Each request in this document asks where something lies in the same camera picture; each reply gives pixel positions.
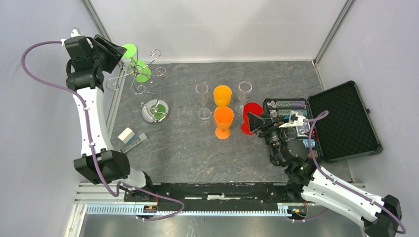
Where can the chrome wine glass rack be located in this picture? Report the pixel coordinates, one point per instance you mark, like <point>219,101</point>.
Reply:
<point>153,109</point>

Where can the beige and blue toy brick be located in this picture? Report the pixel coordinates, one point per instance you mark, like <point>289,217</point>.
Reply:
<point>127,136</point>

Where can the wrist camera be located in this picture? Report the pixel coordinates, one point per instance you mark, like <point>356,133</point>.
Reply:
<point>76,32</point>
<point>295,119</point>

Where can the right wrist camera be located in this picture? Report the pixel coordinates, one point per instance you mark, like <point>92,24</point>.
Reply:
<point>295,119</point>

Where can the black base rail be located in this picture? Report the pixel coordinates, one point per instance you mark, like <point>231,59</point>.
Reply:
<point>226,198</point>

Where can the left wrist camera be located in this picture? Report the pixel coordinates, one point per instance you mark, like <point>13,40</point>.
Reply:
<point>76,32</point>

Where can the grey toy girder piece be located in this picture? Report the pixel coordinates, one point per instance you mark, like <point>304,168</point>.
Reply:
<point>135,142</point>

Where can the black poker chip case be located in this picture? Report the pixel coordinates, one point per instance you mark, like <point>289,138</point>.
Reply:
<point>346,132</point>

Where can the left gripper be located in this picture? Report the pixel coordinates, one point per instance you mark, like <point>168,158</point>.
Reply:
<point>112,51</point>

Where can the orange wine glass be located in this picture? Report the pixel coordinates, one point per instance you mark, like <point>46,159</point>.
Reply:
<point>223,117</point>

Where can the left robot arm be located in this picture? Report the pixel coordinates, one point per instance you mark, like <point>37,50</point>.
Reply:
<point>99,163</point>

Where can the red wine glass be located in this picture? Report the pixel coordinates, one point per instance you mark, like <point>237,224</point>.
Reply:
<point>254,108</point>

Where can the blue playing card deck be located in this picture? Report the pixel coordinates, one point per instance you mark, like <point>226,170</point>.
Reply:
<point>302,131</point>

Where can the clear wine glass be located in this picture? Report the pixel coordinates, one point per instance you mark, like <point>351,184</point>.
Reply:
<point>244,90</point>
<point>202,90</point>

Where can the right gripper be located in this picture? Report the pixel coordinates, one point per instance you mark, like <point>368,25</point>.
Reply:
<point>256,122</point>

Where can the green wine glass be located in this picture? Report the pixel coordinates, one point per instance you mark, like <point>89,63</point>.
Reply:
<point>135,65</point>

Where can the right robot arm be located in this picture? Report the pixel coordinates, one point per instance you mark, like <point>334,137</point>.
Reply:
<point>310,182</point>

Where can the yellow wine glass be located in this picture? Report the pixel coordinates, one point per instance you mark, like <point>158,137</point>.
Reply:
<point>222,95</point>

